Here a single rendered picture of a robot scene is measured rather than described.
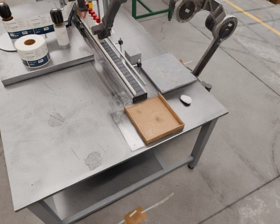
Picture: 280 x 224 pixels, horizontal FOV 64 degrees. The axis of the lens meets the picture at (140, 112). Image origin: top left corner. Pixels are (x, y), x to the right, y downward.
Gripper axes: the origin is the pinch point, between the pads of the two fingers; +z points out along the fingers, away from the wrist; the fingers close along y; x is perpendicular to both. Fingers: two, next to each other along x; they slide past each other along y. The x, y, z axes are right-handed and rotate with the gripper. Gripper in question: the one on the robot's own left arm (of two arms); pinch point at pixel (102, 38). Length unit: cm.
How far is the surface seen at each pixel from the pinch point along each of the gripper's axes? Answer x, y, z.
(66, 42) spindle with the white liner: -4.6, 26.5, 4.2
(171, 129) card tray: 81, -5, -50
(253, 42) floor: 36, -249, 91
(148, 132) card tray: 78, 8, -48
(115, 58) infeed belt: 21.0, -1.6, -9.4
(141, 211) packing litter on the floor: 142, 21, 7
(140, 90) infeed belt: 52, -2, -33
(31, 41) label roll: -10, 50, -2
